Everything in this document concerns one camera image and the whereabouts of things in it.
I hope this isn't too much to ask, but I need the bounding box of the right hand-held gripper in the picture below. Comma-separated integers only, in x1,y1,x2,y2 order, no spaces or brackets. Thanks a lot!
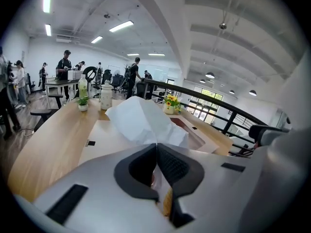
249,108,296,147

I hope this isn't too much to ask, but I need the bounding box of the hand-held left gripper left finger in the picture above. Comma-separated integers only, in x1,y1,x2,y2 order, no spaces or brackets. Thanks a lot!
14,143,177,233

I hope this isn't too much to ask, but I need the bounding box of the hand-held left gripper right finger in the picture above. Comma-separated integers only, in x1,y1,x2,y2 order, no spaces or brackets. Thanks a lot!
156,143,255,233

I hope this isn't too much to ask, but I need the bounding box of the white A4 paper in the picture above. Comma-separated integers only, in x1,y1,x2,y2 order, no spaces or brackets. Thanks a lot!
105,96,189,205

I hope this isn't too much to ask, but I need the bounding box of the black metal railing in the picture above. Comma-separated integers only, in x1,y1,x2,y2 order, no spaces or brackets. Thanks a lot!
142,78,269,158

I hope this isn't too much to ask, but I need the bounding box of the large glass window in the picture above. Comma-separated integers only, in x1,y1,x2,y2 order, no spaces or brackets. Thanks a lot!
191,86,224,123

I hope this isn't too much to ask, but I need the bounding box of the small green potted plant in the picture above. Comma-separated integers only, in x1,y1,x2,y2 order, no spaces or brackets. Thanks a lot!
76,96,90,112

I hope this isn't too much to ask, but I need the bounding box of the white patterned bottle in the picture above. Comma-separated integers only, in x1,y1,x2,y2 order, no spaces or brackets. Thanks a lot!
100,80,114,111

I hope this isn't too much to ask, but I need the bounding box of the black office chair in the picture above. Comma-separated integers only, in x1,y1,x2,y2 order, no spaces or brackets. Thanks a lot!
30,66,98,132

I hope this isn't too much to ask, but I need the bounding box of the sunflower pot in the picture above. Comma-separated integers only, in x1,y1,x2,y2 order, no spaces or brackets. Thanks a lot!
162,94,182,115

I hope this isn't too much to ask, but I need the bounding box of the green drink bottle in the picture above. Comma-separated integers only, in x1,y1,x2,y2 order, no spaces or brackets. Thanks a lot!
78,74,88,99

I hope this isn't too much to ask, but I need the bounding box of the dark-top white-leg desk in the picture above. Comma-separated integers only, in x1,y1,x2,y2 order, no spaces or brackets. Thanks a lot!
44,79,82,109

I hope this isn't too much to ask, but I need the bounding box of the white box appliance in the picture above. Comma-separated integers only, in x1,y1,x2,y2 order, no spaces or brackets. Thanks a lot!
67,70,84,81

